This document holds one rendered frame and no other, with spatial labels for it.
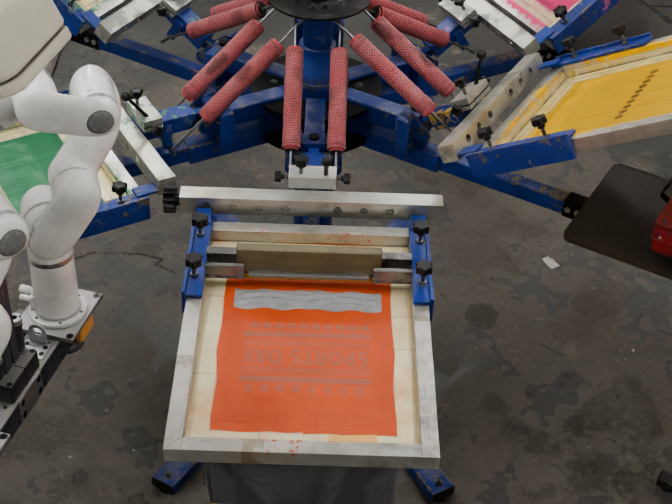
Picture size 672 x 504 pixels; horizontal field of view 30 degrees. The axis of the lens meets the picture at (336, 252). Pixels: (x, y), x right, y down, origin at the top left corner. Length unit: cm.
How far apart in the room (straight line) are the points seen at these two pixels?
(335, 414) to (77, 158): 80
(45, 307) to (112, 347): 164
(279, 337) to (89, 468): 120
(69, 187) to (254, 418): 68
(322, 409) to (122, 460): 132
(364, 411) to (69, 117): 94
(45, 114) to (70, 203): 20
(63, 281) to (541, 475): 187
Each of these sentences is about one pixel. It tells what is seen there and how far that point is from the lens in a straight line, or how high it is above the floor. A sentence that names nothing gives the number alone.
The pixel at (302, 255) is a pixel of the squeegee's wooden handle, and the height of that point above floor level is 105.
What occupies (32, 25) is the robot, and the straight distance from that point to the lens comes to 211.
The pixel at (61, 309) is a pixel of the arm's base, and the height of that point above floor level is 118.
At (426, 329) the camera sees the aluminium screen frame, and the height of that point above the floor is 99.
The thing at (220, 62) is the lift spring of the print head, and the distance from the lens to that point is 363.
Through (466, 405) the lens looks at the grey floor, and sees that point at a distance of 419.
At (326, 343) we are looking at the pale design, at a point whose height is 95.
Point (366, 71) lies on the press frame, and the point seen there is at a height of 102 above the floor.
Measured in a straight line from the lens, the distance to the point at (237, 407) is 281.
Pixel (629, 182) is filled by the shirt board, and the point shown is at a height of 95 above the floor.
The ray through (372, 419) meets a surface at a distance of 279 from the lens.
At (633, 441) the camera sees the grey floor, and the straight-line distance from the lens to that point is 419.
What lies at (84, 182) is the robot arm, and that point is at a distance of 249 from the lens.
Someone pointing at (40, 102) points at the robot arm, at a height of 173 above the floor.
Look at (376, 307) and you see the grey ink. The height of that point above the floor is 96.
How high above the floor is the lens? 298
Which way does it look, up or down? 39 degrees down
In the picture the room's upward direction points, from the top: 3 degrees clockwise
